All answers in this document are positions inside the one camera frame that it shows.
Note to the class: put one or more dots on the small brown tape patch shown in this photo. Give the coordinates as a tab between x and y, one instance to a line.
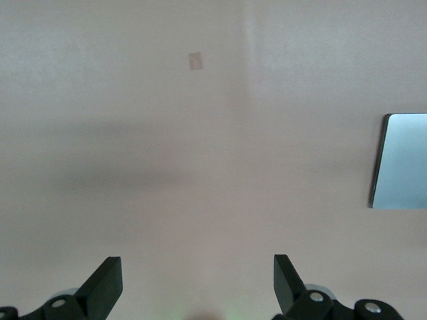
195	61

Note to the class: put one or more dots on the brown table cover sheet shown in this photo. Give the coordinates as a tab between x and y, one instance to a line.
133	133

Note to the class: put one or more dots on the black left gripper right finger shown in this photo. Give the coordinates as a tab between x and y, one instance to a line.
288	286

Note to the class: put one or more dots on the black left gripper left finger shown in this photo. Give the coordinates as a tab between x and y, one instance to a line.
96	293

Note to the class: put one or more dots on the grey laptop with black keyboard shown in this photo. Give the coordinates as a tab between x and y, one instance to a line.
403	166

